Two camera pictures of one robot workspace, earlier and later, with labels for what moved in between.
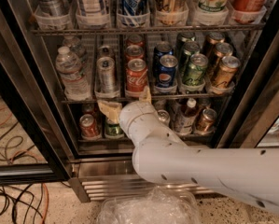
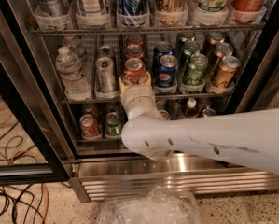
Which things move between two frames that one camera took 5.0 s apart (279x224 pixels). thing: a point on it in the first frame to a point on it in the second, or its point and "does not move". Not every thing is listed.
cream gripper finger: x=146 y=95 to x=148 y=82
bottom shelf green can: x=114 y=130 does not move
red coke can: x=136 y=77 does not move
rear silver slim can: x=104 y=50 does not move
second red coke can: x=133 y=51 does not move
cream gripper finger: x=111 y=110 to x=123 y=86
